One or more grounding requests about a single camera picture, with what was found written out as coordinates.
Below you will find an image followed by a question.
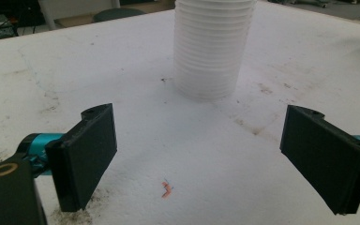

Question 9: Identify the round dark stool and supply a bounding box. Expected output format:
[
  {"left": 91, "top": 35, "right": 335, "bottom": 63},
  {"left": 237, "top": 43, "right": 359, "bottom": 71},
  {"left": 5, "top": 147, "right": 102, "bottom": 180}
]
[{"left": 92, "top": 7, "right": 147, "bottom": 23}]

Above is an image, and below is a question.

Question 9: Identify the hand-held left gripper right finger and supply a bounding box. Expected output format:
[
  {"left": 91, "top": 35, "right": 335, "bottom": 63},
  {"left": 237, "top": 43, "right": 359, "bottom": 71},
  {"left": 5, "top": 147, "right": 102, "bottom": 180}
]
[{"left": 279, "top": 104, "right": 360, "bottom": 216}]

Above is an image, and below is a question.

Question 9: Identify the stack of white paper cups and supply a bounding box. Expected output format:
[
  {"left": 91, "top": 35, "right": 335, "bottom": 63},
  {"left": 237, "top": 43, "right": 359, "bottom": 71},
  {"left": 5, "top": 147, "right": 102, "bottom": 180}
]
[{"left": 172, "top": 0, "right": 259, "bottom": 102}]

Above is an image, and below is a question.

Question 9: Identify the white table leg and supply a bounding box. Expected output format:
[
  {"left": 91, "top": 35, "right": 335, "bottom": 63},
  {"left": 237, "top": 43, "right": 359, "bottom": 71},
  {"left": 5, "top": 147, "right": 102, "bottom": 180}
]
[{"left": 37, "top": 0, "right": 58, "bottom": 31}]

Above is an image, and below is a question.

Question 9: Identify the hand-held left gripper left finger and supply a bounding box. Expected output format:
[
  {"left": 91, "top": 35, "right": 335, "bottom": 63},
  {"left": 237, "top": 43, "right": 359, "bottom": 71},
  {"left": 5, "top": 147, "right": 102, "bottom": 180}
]
[{"left": 18, "top": 102, "right": 118, "bottom": 213}]

